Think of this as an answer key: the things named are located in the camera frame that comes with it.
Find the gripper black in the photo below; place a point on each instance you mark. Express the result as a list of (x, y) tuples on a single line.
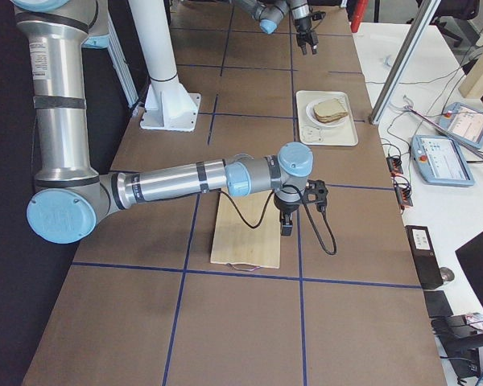
[(286, 209), (303, 25)]

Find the bread slice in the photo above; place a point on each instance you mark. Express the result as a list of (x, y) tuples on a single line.
[(329, 111)]

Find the white round plate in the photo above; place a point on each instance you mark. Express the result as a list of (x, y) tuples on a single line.
[(311, 115)]

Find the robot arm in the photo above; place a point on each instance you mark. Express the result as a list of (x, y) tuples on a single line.
[(74, 189), (270, 15)]

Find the wooden cutting board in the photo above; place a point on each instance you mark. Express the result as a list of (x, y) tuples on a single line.
[(247, 232)]

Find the cream bear serving tray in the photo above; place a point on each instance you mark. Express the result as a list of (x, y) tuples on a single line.
[(341, 132)]

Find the black box with label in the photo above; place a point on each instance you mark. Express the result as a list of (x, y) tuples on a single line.
[(424, 257)]

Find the near teach pendant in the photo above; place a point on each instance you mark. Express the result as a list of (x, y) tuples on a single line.
[(440, 161)]

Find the teach pendant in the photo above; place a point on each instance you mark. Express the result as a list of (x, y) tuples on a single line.
[(464, 122), (440, 161)]

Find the far teach pendant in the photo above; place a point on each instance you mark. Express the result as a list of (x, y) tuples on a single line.
[(464, 122)]

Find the black desk clutter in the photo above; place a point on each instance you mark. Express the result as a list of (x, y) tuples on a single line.
[(461, 336)]

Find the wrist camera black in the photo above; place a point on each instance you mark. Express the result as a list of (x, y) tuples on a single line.
[(317, 16), (316, 193)]

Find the aluminium frame post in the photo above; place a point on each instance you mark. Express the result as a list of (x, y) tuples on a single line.
[(417, 28)]

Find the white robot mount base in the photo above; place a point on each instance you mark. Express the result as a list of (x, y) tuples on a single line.
[(168, 106)]

